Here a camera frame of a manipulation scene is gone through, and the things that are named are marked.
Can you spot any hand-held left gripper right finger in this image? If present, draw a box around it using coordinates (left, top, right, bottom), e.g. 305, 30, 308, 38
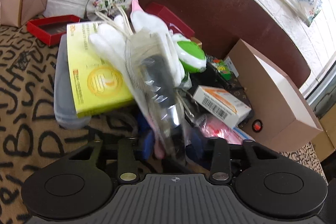
188, 132, 288, 183

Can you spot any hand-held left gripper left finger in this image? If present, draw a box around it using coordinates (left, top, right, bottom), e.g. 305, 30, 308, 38
69, 132, 154, 183

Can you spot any clear bag with black item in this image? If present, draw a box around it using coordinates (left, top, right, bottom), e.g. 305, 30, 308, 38
126, 27, 190, 165

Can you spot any pink packet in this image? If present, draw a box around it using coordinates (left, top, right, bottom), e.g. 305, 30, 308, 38
196, 114, 244, 146

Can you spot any blue and white packet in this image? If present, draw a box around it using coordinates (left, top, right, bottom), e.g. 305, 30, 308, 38
232, 127, 257, 142

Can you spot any white barcode box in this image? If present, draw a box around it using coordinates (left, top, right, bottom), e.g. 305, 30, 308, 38
192, 85, 252, 129

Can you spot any black patterned pouch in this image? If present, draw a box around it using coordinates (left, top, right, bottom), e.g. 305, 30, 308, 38
189, 55, 256, 133

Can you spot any green candy packet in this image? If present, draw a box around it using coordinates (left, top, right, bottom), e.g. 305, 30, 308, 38
210, 57, 232, 81

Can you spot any open brown cardboard box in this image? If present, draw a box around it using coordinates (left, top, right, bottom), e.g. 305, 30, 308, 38
226, 39, 324, 153

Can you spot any yellow box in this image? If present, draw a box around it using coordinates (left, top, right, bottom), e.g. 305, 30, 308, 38
66, 21, 136, 119

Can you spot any green and white round case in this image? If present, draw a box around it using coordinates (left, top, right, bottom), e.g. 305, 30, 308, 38
172, 33, 207, 74

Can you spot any translucent plastic case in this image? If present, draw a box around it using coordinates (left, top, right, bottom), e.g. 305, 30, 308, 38
54, 34, 91, 130

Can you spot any white glove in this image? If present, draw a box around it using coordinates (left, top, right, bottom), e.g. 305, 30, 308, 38
89, 12, 186, 83

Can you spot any brown carton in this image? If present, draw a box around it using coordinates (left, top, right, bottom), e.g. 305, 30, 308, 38
312, 109, 336, 161

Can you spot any red box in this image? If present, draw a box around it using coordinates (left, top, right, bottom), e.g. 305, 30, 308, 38
144, 2, 195, 40

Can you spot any red box lid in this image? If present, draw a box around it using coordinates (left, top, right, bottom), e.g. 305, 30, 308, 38
26, 14, 81, 46

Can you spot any floral drawstring pouch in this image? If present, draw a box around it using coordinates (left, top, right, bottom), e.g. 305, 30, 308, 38
86, 0, 132, 21

